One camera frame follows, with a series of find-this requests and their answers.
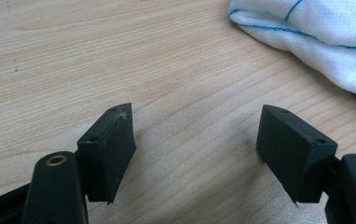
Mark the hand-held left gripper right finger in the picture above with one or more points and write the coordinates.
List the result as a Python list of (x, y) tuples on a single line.
[(294, 155)]

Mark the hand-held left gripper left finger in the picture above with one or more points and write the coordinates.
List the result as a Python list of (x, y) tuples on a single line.
[(105, 158)]

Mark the white cloth with blue stitching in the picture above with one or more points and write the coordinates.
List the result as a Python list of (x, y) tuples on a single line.
[(319, 31)]

